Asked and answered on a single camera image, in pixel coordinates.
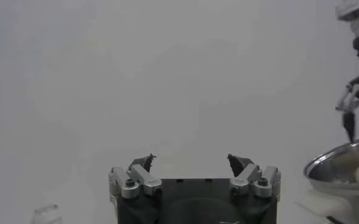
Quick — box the white electric cooker base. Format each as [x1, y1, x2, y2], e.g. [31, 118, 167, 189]
[294, 182, 359, 224]

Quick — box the clear plastic water bottle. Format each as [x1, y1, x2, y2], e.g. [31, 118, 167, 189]
[29, 203, 63, 224]

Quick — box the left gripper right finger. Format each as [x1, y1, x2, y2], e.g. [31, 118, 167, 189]
[227, 153, 282, 200]

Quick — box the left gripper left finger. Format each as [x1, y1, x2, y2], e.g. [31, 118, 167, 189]
[108, 153, 163, 200]

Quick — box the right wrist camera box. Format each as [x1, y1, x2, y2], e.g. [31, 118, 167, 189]
[335, 0, 359, 21]

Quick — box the stainless steel steamer basket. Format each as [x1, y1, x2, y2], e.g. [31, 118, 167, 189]
[303, 135, 359, 195]

